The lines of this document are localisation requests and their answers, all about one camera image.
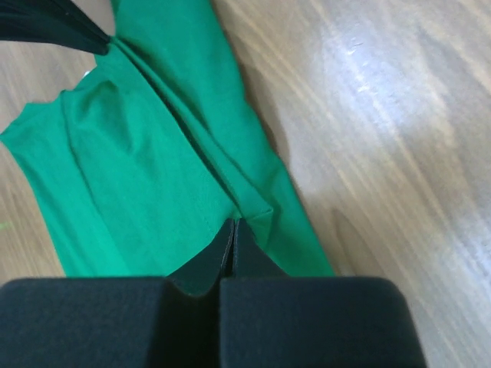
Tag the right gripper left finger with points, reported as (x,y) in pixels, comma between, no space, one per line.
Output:
(118,322)

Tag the green t shirt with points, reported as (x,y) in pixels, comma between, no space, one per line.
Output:
(136,169)

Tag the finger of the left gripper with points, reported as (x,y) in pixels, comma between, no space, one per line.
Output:
(51,22)

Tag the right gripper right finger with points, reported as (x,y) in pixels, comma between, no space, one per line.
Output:
(270,319)

